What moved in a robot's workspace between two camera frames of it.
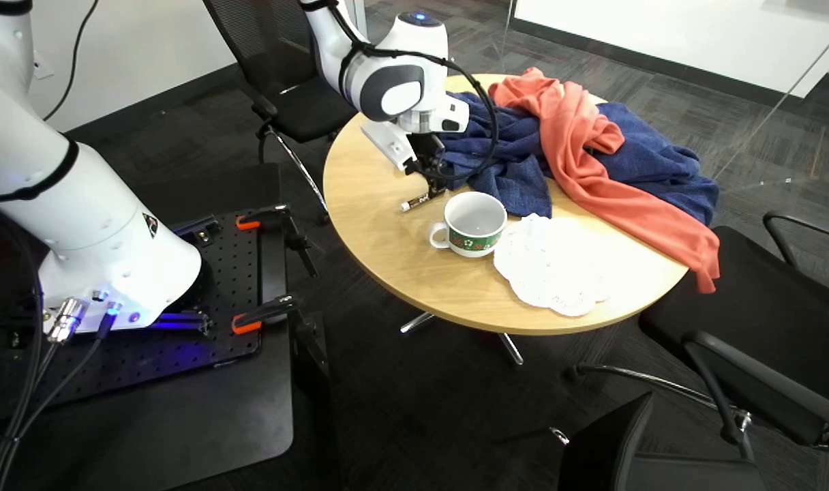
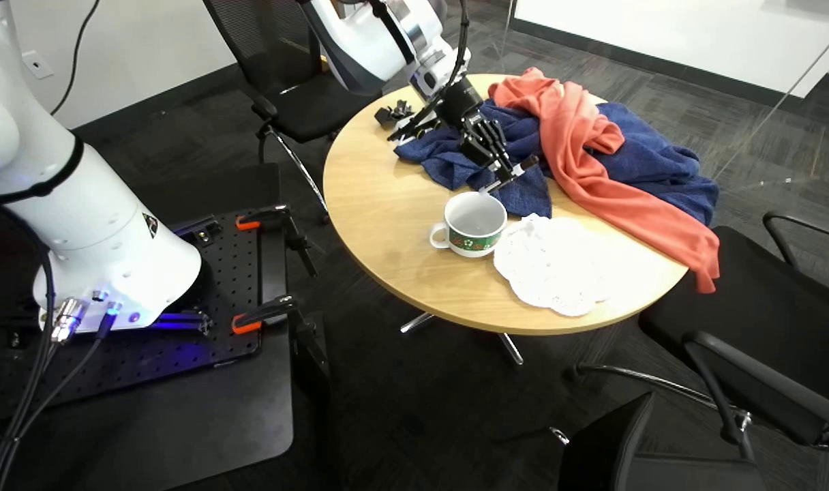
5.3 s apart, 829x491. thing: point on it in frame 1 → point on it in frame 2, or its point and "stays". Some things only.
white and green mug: [472, 223] stays
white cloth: [575, 267] stays
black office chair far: [772, 331] stays
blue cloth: [505, 150] stays
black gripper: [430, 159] → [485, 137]
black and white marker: [417, 200] → [504, 170]
